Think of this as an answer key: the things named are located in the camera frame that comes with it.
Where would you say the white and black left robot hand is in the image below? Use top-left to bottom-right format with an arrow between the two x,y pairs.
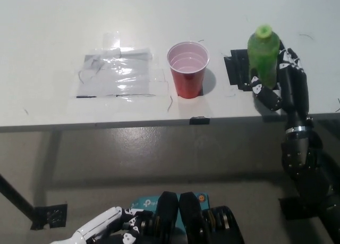
57,206 -> 155,244

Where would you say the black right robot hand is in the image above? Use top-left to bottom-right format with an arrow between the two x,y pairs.
251,40 -> 314,132

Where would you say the green plastic bottle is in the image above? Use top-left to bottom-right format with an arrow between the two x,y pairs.
247,24 -> 281,90

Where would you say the black ribbed robot torso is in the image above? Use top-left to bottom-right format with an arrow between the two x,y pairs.
143,191 -> 245,244

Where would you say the red plastic cup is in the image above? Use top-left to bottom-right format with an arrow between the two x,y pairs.
166,41 -> 210,98

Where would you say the teal router box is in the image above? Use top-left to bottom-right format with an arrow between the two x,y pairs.
131,192 -> 210,230

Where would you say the black floor tape patch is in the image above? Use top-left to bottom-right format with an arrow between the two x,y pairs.
30,203 -> 68,231
278,197 -> 319,221

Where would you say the black tape square patch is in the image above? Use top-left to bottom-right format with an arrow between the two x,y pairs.
223,49 -> 283,92

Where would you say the black table leg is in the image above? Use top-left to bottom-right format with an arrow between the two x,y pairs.
0,173 -> 37,223

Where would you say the clear plastic taped sheet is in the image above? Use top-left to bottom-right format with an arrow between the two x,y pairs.
76,49 -> 156,99

